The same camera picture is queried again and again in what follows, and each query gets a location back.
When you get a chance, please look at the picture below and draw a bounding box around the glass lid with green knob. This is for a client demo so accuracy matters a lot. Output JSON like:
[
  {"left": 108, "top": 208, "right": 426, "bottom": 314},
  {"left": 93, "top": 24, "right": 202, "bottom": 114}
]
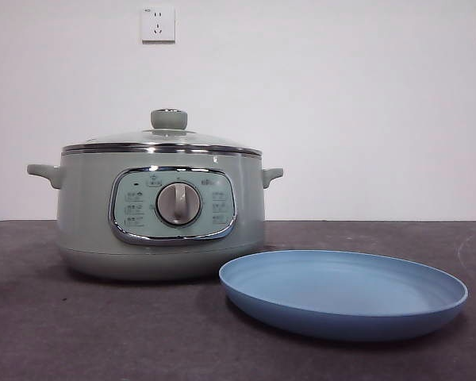
[{"left": 61, "top": 108, "right": 263, "bottom": 158}]

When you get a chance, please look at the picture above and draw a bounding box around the blue round plate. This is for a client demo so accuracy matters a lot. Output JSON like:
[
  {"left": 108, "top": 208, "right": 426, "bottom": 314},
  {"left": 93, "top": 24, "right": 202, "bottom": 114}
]
[{"left": 218, "top": 248, "right": 470, "bottom": 343}]

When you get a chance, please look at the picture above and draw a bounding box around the pale green electric steamer pot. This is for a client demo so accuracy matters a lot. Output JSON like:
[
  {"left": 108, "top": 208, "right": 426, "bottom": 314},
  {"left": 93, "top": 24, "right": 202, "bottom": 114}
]
[{"left": 26, "top": 149, "right": 285, "bottom": 283}]

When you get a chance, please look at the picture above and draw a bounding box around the white wall power socket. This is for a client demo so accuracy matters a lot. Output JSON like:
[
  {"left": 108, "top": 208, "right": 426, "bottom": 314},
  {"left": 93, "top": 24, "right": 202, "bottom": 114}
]
[{"left": 141, "top": 5, "right": 177, "bottom": 44}]

